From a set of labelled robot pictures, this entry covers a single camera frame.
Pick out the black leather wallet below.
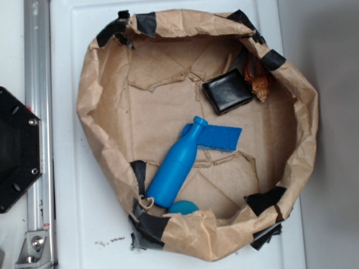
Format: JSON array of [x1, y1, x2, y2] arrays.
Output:
[[202, 69, 254, 115]]

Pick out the blue plastic bottle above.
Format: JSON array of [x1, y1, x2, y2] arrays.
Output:
[[146, 116, 208, 208]]

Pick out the metal corner bracket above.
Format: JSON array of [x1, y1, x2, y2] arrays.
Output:
[[15, 230, 50, 268]]

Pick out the brown paper bin liner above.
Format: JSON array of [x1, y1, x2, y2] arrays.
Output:
[[76, 10, 319, 261]]

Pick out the blue ball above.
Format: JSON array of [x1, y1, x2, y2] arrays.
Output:
[[168, 201, 199, 215]]

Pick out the aluminium profile rail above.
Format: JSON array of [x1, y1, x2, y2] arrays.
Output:
[[24, 1, 58, 268]]

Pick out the blue sponge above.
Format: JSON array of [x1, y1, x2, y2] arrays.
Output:
[[197, 125, 242, 152]]

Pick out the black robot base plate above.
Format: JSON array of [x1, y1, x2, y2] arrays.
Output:
[[1, 87, 42, 214]]

